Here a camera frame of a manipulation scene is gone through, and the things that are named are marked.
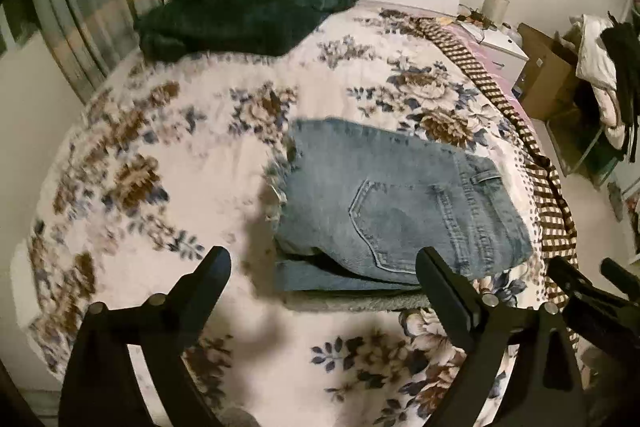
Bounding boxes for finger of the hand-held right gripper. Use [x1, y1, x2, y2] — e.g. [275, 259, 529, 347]
[599, 258, 640, 305]
[547, 256, 640, 353]

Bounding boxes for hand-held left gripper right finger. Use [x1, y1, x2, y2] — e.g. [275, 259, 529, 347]
[415, 246, 587, 427]

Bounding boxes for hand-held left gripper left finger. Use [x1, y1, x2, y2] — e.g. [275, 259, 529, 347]
[59, 246, 237, 427]

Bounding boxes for blue denim pants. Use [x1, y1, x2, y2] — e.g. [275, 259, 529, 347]
[264, 117, 536, 294]

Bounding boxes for brown checkered cloth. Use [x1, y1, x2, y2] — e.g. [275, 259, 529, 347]
[414, 16, 582, 310]

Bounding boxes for grey cloth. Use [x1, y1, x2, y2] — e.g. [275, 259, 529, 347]
[286, 288, 432, 314]

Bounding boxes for floral blanket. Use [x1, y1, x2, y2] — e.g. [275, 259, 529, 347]
[26, 0, 588, 427]

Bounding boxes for cardboard box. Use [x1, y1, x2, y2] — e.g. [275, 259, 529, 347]
[514, 22, 584, 121]

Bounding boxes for black garment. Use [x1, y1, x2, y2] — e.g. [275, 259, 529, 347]
[599, 11, 640, 148]

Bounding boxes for pile of white clothes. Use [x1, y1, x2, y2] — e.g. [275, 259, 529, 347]
[569, 13, 632, 148]

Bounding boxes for white nightstand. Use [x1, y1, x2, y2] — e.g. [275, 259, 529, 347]
[462, 24, 530, 94]

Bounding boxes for dark green blanket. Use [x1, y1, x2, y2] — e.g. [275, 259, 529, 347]
[133, 0, 364, 64]

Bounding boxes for white jar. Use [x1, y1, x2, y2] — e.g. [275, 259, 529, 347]
[480, 0, 510, 28]

